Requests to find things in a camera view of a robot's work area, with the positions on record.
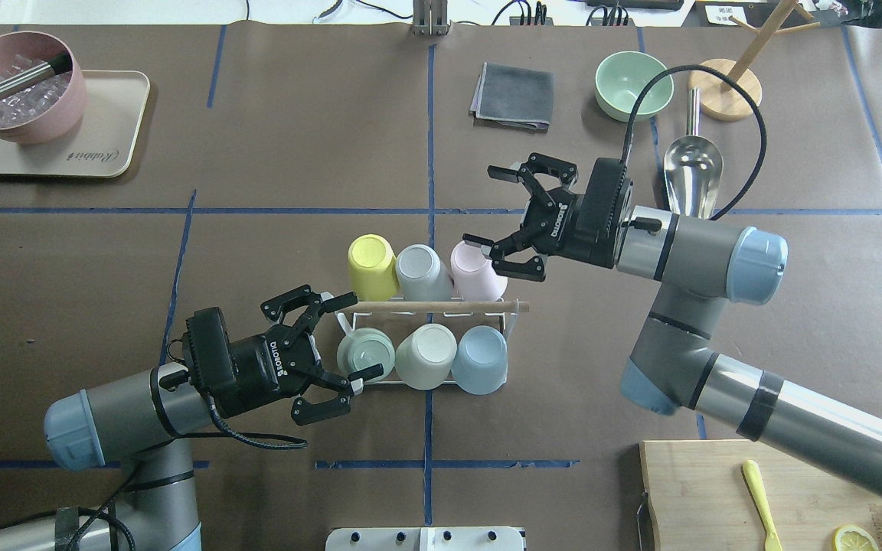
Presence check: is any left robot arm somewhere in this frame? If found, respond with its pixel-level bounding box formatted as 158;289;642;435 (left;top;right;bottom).
0;285;383;550

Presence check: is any bamboo cutting board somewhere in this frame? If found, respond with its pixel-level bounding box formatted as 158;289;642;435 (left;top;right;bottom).
634;438;882;551

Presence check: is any mint green cup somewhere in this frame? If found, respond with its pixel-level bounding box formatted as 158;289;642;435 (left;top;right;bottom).
337;328;396;383

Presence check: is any beige serving tray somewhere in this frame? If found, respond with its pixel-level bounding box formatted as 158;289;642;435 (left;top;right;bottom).
0;70;151;178

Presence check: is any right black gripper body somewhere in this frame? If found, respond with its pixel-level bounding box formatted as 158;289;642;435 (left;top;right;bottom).
521;192;603;265

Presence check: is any yellow plastic knife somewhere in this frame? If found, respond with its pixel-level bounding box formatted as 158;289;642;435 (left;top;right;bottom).
741;459;782;550

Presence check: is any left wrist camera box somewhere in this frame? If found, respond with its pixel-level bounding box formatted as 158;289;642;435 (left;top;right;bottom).
183;307;237;401

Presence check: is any pink cup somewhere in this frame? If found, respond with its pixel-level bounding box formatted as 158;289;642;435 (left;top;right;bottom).
450;241;508;302

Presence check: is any stainless steel scoop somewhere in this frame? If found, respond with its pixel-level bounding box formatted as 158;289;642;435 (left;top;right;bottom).
664;87;724;219

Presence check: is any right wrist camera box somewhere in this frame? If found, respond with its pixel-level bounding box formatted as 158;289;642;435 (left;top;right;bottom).
577;158;632;269

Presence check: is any lemon slice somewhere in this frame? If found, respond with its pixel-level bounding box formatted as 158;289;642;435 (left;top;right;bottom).
831;524;880;551

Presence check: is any yellow cup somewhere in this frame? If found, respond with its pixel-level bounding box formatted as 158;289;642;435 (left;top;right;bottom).
347;234;400;302

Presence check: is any white wire cup rack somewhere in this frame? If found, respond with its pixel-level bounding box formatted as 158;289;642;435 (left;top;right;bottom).
335;299;529;390

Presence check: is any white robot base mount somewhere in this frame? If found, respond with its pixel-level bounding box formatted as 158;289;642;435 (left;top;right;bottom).
325;526;528;550

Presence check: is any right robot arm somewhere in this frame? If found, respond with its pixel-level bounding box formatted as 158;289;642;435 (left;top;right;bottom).
469;154;882;496

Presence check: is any grey cup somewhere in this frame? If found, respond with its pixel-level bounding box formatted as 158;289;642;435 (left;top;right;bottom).
395;244;454;302

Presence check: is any mint green bowl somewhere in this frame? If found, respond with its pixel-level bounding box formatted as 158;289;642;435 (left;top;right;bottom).
595;51;675;122

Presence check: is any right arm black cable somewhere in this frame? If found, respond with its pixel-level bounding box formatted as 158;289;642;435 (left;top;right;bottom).
619;65;768;223

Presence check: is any cream white cup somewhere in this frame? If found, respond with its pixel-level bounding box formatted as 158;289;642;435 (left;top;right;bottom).
395;322;458;390

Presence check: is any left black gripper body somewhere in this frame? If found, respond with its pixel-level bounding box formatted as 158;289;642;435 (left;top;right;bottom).
216;328;321;418

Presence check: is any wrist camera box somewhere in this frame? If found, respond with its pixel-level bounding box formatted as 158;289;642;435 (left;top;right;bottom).
183;307;237;401
577;158;632;269

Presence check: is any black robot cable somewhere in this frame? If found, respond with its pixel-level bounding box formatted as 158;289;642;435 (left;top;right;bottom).
51;337;308;551

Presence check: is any grey folded cloth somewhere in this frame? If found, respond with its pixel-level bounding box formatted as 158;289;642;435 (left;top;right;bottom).
469;62;554;132

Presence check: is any light blue cup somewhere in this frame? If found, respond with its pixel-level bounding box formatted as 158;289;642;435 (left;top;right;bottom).
452;327;508;395

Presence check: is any pink bowl with ice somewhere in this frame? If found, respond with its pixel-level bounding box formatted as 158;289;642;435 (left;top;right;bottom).
0;31;88;144

